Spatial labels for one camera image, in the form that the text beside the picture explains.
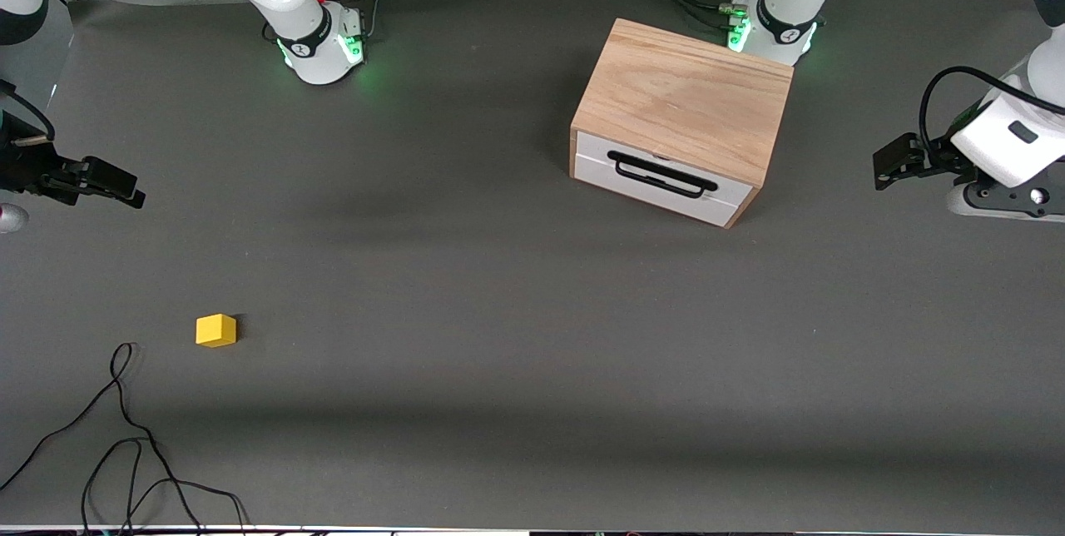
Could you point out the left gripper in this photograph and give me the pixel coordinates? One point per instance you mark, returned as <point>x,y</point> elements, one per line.
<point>938,155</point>

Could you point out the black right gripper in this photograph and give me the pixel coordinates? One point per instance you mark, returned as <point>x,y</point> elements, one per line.
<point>18,163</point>

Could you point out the yellow cube block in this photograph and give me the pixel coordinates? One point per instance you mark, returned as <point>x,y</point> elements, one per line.
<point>216,332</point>

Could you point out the white-fronted wooden drawer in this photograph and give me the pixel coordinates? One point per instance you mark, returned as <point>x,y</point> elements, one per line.
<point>725,205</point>

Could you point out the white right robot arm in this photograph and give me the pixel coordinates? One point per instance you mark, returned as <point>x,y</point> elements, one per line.
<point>308,45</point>

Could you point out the wooden drawer cabinet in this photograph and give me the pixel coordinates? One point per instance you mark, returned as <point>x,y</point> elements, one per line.
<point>682,95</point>

